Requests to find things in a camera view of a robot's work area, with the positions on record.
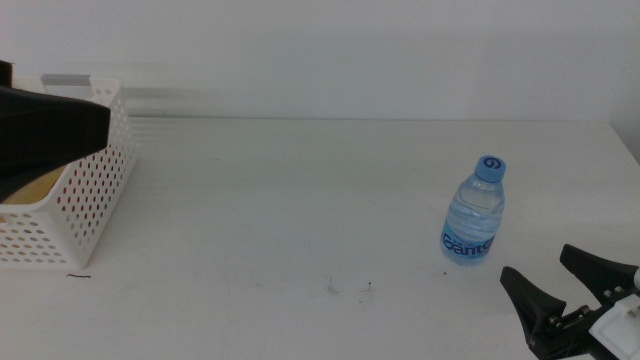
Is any white perforated plastic basket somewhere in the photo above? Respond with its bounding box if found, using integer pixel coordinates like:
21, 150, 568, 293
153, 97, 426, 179
0, 75, 136, 271

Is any yellow tea bottle green label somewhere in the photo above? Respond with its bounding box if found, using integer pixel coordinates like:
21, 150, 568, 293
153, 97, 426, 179
0, 167, 67, 206

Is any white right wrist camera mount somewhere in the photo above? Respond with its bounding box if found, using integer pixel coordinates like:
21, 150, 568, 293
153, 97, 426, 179
588, 267, 640, 360

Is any clear water bottle blue cap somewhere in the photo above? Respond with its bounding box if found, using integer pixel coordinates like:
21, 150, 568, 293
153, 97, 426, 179
439, 154, 507, 266

